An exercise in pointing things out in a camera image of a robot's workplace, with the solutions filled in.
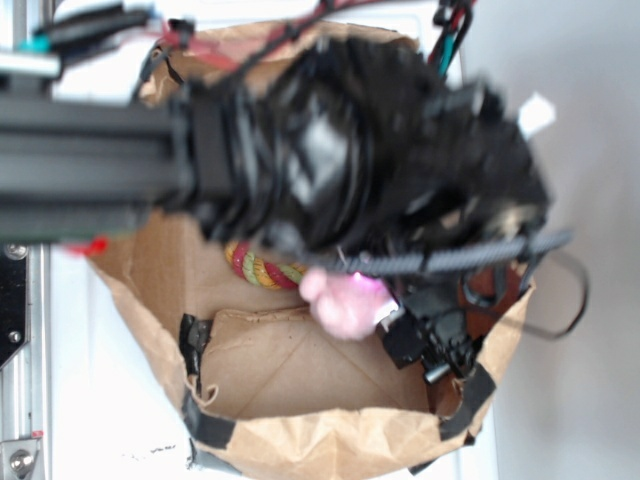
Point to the aluminium frame rail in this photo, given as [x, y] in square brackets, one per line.
[26, 386]

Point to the multicolour twisted rope toy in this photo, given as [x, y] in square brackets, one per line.
[253, 269]

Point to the pink plush bunny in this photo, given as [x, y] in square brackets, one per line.
[347, 306]

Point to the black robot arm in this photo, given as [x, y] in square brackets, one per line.
[359, 159]

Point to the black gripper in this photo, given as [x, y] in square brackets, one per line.
[484, 212]

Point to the white paper tag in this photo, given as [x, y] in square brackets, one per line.
[535, 114]

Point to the brown paper bag box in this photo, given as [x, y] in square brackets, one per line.
[258, 383]

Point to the black metal bracket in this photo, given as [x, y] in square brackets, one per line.
[15, 323]

